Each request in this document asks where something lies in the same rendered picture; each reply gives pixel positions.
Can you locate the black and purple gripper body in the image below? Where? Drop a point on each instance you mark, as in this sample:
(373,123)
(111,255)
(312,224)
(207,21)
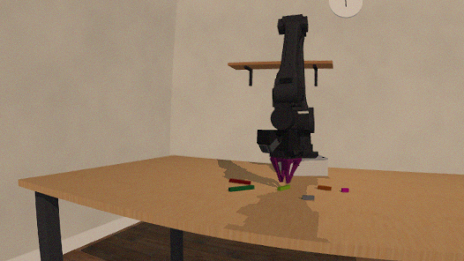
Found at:
(294,153)

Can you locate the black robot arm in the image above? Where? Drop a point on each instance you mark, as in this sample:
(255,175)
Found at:
(287,88)

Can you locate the orange rod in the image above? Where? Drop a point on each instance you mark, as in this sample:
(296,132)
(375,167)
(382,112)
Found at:
(320,187)

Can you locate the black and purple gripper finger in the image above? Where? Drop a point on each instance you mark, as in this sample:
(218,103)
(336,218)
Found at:
(281,174)
(287,163)

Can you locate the grey rod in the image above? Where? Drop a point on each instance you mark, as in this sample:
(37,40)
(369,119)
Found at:
(308,197)

